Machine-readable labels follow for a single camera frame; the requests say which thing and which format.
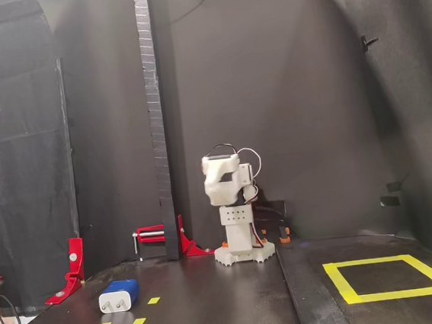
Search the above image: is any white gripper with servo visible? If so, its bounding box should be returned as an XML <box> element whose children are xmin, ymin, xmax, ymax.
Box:
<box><xmin>200</xmin><ymin>152</ymin><xmax>245</xmax><ymax>207</ymax></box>

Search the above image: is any blue white charger plug block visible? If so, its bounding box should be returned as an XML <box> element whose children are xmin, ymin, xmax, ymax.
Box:
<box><xmin>96</xmin><ymin>278</ymin><xmax>142</xmax><ymax>316</ymax></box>

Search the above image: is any red screw clamp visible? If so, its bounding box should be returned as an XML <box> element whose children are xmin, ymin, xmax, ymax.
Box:
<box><xmin>131</xmin><ymin>223</ymin><xmax>168</xmax><ymax>262</ymax></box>

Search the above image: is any black tape piece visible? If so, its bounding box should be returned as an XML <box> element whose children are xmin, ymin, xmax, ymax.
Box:
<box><xmin>385</xmin><ymin>178</ymin><xmax>405</xmax><ymax>194</ymax></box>
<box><xmin>379</xmin><ymin>194</ymin><xmax>401</xmax><ymax>208</ymax></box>

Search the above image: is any black fabric curtain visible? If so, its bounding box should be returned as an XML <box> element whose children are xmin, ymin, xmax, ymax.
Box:
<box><xmin>0</xmin><ymin>0</ymin><xmax>88</xmax><ymax>315</ymax></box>

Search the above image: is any yellow tape square outline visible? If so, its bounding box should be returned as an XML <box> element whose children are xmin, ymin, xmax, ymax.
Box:
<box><xmin>322</xmin><ymin>252</ymin><xmax>432</xmax><ymax>307</ymax></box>

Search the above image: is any black clip on backdrop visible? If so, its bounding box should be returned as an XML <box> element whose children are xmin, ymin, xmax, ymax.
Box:
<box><xmin>359</xmin><ymin>33</ymin><xmax>381</xmax><ymax>54</ymax></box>

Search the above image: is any red white servo cable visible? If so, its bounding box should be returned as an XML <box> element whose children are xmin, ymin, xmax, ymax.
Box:
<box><xmin>236</xmin><ymin>146</ymin><xmax>264</xmax><ymax>179</ymax></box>

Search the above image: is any black power cable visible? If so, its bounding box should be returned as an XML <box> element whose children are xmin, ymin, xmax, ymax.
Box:
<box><xmin>253</xmin><ymin>200</ymin><xmax>290</xmax><ymax>230</ymax></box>

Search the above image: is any red metal corner bracket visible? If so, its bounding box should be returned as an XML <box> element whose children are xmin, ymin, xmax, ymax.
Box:
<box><xmin>38</xmin><ymin>236</ymin><xmax>89</xmax><ymax>306</ymax></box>
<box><xmin>177</xmin><ymin>211</ymin><xmax>216</xmax><ymax>258</ymax></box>

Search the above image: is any black foam board post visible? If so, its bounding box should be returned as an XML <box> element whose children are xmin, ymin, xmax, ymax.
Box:
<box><xmin>133</xmin><ymin>0</ymin><xmax>183</xmax><ymax>263</ymax></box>

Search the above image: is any black flat strip rail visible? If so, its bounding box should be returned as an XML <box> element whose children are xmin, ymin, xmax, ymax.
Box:
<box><xmin>275</xmin><ymin>239</ymin><xmax>351</xmax><ymax>324</ymax></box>

